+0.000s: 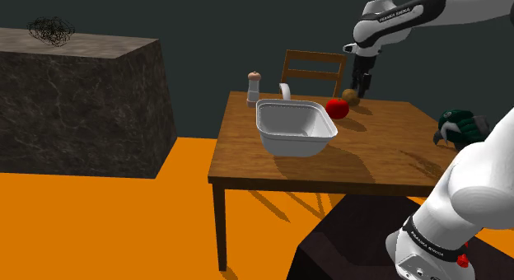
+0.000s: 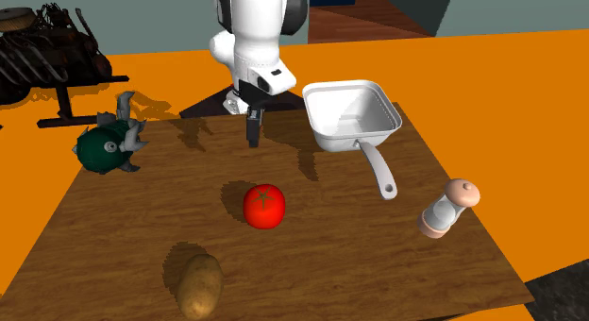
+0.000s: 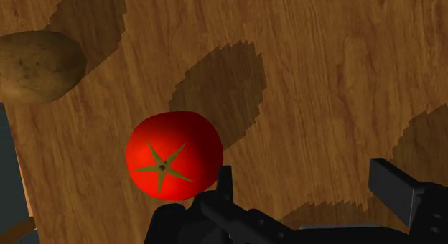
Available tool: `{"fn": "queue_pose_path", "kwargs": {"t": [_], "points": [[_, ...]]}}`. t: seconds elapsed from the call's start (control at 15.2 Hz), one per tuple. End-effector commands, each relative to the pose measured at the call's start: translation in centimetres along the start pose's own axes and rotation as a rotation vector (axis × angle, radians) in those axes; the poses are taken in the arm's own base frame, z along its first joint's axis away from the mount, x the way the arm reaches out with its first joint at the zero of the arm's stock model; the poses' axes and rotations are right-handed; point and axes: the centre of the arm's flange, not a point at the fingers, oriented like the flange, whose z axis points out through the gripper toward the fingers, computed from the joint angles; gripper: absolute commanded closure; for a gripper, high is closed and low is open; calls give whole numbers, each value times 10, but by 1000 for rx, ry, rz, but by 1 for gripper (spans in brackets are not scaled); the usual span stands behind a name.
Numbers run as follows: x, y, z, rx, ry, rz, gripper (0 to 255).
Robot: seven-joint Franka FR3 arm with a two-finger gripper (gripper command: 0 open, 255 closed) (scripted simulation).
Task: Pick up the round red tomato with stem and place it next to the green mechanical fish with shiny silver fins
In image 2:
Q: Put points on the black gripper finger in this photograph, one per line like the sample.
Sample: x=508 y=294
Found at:
x=254 y=129

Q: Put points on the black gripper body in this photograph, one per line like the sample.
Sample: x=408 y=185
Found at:
x=250 y=95

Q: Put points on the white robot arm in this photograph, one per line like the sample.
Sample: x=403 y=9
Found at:
x=255 y=30

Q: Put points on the dark robot stand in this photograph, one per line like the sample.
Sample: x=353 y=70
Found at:
x=202 y=109

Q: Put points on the red tomato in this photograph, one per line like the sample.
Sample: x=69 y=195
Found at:
x=264 y=207

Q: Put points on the white square pan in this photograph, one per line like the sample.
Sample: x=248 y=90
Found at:
x=349 y=113

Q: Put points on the green grey fish toy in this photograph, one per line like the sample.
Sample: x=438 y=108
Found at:
x=103 y=147

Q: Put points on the brown potato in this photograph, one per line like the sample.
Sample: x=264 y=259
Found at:
x=200 y=287

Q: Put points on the brown wooden table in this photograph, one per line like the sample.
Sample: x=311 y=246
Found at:
x=368 y=265

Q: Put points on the pink glass pepper grinder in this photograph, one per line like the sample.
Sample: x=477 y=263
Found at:
x=445 y=212

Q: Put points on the rusty dark engine on stand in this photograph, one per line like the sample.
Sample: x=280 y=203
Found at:
x=41 y=53

